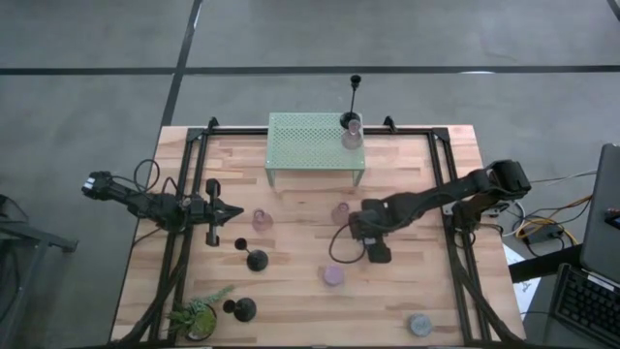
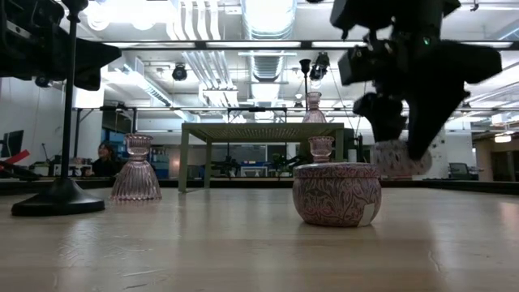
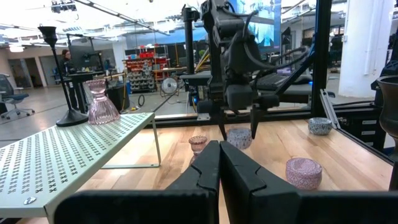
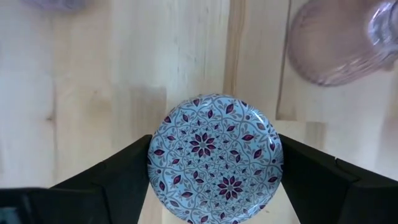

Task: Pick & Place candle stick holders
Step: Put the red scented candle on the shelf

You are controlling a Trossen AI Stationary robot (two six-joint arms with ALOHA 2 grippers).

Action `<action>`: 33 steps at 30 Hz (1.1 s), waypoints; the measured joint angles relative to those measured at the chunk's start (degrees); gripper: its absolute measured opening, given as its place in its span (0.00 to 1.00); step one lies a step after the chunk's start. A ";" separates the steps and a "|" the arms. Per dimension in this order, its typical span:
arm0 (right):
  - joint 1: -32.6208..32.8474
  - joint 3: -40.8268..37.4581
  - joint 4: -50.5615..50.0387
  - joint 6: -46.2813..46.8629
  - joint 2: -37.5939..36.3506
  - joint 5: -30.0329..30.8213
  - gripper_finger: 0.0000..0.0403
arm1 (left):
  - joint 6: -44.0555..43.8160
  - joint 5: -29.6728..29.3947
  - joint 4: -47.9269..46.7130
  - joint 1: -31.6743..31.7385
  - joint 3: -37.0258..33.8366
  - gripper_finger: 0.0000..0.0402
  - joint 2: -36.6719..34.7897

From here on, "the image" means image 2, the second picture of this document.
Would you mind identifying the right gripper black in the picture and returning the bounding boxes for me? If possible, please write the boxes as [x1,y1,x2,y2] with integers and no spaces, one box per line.
[338,32,504,161]

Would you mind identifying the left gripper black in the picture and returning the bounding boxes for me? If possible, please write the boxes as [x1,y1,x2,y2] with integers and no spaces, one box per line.
[0,0,123,92]

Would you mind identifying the pale floral candle tin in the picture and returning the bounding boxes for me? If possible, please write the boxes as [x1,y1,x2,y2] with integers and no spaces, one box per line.
[373,140,433,179]

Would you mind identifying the pink ribbed glass candle holder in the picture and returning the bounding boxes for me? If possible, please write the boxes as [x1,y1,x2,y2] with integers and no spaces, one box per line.
[302,91,328,124]
[109,133,163,203]
[307,135,336,164]

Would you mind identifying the tall black candlestick holder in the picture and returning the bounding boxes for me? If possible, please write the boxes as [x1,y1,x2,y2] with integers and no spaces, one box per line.
[11,0,105,217]
[298,58,312,113]

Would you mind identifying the pink patterned candle tin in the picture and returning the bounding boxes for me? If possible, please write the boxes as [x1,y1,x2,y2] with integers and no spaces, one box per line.
[292,161,383,228]

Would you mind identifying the black office chair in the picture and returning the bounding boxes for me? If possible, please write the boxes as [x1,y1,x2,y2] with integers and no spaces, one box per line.
[448,161,479,182]

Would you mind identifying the black ceiling spotlight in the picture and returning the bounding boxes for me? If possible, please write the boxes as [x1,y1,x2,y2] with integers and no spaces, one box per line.
[308,51,332,82]
[171,62,189,82]

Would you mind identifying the person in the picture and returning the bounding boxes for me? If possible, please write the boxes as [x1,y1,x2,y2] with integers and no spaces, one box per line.
[89,141,125,178]

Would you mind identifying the black computer monitor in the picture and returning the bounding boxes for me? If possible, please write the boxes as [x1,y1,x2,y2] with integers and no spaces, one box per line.
[0,129,24,160]

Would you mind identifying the blue storage bin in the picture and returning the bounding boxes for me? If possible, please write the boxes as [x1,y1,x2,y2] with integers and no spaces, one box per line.
[149,148,170,179]

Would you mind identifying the red strip object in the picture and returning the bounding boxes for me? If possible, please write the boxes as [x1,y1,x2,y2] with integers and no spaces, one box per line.
[0,148,32,166]

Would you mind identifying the green background plant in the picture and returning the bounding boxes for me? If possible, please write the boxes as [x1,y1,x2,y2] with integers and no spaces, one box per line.
[269,152,302,178]

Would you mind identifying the green perforated metal shelf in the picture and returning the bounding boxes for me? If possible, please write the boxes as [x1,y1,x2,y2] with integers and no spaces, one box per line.
[178,122,345,194]

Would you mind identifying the black aluminium table frame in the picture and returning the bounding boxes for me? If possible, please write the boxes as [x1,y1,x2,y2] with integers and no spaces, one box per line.
[0,177,519,196]

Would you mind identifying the silver ceiling air duct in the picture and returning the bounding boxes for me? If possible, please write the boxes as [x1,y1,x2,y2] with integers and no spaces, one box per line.
[241,0,299,102]

